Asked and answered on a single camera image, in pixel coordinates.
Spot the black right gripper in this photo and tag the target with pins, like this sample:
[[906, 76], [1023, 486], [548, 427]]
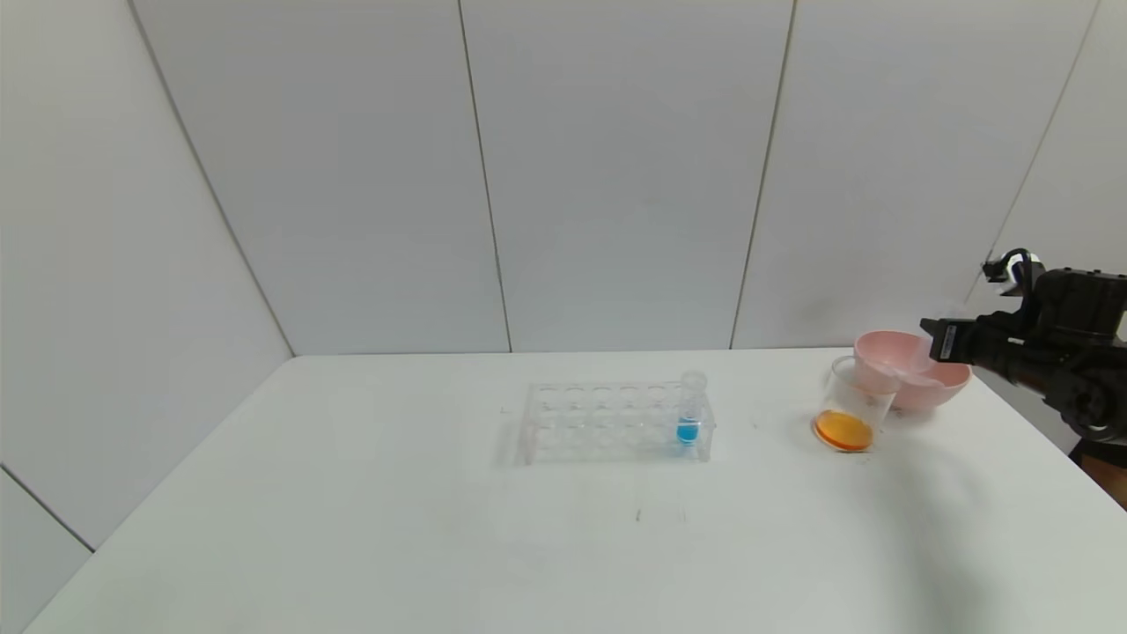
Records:
[[949, 341]]

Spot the test tube with red pigment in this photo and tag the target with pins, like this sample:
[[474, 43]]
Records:
[[920, 379]]

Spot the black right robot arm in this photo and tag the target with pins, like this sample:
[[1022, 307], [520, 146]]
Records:
[[1092, 387]]

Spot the clear plastic measuring beaker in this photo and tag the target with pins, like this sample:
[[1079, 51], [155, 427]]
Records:
[[843, 431]]

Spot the test tube with blue pigment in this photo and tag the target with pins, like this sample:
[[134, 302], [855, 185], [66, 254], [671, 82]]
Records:
[[688, 432]]

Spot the clear acrylic test tube rack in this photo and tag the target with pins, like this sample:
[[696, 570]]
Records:
[[572, 431]]

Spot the pink bowl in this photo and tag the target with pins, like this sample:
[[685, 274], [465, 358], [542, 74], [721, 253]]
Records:
[[933, 392]]

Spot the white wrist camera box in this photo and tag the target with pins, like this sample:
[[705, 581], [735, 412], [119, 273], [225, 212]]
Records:
[[1012, 267]]

